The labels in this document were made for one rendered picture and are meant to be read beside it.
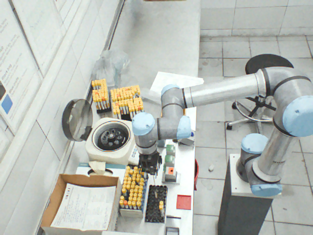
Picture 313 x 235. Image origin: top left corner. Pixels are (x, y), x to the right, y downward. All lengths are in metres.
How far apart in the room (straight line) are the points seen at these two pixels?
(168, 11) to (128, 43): 0.49
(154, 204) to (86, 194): 0.32
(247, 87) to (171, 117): 0.27
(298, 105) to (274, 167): 0.33
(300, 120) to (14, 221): 1.08
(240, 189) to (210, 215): 0.95
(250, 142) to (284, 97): 0.41
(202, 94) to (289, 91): 0.27
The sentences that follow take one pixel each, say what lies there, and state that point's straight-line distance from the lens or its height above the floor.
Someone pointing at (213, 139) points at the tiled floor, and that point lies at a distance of 2.80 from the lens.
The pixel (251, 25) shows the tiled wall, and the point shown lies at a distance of 3.85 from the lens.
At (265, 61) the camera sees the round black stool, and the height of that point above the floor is 0.65.
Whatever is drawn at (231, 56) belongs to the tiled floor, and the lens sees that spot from 3.61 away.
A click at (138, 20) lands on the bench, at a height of 0.88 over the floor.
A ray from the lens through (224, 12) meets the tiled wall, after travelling 3.73.
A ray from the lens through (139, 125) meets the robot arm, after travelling 0.99.
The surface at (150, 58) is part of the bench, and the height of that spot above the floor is 0.88.
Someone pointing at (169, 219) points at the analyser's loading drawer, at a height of 0.91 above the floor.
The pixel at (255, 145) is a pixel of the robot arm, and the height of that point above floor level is 1.14.
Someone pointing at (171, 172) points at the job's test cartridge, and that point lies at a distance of 1.51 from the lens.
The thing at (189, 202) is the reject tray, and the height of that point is 0.88.
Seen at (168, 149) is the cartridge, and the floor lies 0.94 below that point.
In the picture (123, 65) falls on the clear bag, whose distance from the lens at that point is 2.12.
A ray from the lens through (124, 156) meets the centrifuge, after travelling 1.55.
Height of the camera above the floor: 2.25
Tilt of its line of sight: 49 degrees down
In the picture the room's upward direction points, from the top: 7 degrees counter-clockwise
